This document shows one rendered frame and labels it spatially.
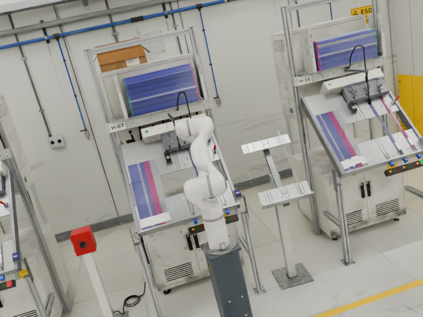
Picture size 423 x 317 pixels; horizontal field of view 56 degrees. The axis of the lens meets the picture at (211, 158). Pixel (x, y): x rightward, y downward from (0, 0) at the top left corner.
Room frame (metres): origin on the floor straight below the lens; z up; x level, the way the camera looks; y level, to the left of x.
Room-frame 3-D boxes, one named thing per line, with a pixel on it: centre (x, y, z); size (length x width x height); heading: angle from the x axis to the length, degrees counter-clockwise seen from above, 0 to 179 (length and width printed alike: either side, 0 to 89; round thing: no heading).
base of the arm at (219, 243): (2.02, 0.06, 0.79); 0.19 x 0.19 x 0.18
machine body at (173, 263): (3.05, 0.32, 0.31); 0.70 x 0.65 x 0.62; 99
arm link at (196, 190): (2.02, 0.09, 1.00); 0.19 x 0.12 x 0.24; 89
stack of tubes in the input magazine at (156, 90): (2.94, 0.24, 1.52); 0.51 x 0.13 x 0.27; 99
